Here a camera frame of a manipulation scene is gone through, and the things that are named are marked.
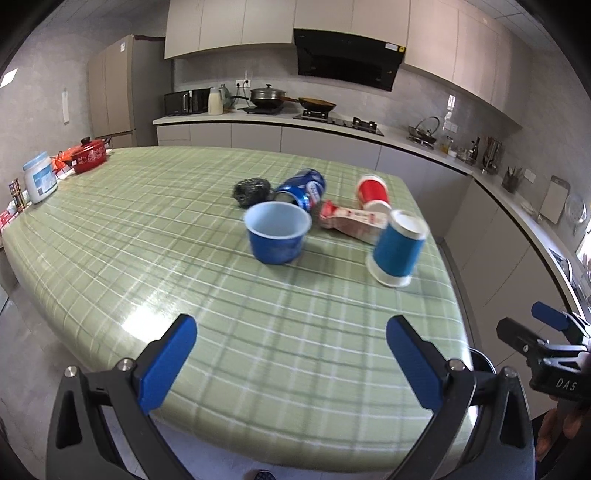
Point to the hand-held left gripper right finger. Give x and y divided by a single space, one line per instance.
415 364

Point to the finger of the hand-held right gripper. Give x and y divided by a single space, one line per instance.
549 314
519 337

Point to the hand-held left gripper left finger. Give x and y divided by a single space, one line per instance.
166 364

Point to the tall blue paper cup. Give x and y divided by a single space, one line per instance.
395 249

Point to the red white crushed carton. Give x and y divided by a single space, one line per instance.
351 221

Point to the blue bowl cup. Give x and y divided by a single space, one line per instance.
277 247

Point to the red paper cup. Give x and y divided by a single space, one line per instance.
371 191

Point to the black bag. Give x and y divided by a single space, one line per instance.
251 190

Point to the blue drink can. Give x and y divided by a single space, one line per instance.
300 184

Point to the person's right hand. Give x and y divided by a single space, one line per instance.
572 441

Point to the steel kitchen sink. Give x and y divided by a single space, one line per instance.
570 277

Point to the steel colander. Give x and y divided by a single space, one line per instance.
577 212

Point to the white dish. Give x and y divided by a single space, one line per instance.
528 206

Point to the white cutting board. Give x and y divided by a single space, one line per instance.
553 201

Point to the dark chopstick holder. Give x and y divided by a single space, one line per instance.
510 182

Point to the steel utensil holder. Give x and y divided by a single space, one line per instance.
491 157

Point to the dark glass bottle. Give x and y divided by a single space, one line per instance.
476 152

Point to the yellow oil bottle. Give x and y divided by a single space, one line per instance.
445 145

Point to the red white patterned packet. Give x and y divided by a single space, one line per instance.
9 221

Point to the white tub with blue label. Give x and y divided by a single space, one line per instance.
40 180

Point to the red cooking pot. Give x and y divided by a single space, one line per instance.
90 154

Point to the small brown box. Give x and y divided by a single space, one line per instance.
17 196

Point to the orange plastic bag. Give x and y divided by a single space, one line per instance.
61 162

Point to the black gas hob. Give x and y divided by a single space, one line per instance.
341 122

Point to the black microwave oven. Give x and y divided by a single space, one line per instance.
182 102

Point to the white thermos jug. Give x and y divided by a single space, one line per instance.
215 102

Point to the black induction cooker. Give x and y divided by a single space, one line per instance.
258 110

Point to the green teapot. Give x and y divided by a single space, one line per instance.
228 97

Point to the beige refrigerator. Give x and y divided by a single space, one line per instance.
124 92

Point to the dark wok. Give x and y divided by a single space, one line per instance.
316 104

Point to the grey pot with lid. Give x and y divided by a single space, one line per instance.
268 96

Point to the black range hood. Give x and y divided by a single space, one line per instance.
341 60

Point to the double wall socket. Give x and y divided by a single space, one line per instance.
450 126

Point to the white wall notice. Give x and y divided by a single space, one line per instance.
65 106

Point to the white wall socket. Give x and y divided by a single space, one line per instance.
243 83

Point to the beige upper wall cabinets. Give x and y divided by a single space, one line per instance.
221 23

